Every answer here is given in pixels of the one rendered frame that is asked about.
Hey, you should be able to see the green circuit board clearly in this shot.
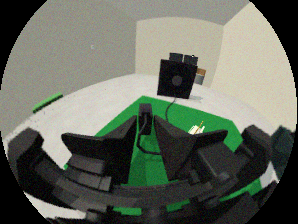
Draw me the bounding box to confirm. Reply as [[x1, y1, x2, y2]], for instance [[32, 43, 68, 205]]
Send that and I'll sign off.
[[96, 96, 262, 216]]

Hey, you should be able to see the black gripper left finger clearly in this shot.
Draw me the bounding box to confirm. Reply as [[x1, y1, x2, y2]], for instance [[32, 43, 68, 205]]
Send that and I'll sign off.
[[61, 116, 138, 184]]

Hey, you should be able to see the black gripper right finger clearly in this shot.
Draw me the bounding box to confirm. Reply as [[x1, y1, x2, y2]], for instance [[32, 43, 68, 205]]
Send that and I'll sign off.
[[153, 116, 227, 181]]

